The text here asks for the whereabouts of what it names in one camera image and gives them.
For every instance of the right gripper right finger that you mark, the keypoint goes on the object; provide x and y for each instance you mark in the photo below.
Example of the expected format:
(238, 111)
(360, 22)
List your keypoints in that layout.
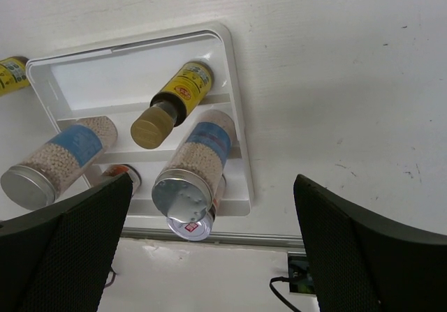
(362, 261)

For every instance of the tall peppercorn jar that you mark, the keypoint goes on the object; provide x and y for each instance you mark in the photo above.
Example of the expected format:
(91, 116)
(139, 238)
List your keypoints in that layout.
(185, 188)
(41, 178)

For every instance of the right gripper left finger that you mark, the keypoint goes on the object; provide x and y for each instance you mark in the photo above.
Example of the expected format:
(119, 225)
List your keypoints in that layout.
(58, 258)

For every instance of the white divided organizer tray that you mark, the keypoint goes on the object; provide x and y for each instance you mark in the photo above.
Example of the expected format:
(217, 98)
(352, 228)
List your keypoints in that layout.
(120, 79)

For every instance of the yellow sauce bottle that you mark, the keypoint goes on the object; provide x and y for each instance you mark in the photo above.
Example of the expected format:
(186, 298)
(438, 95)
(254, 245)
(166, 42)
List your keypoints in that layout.
(172, 104)
(13, 74)

